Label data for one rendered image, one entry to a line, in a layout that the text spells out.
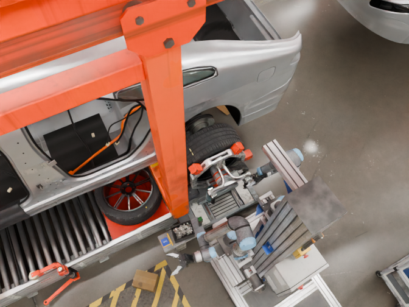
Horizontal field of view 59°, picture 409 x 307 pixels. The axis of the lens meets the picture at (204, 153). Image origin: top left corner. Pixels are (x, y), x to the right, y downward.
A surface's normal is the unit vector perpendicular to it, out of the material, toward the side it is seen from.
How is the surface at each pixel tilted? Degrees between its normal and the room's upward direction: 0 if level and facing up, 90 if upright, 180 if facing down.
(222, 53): 38
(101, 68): 0
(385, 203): 0
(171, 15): 90
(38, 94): 0
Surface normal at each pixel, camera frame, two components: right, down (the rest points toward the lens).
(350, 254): 0.03, -0.44
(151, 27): 0.46, 0.80
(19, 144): 0.43, 0.67
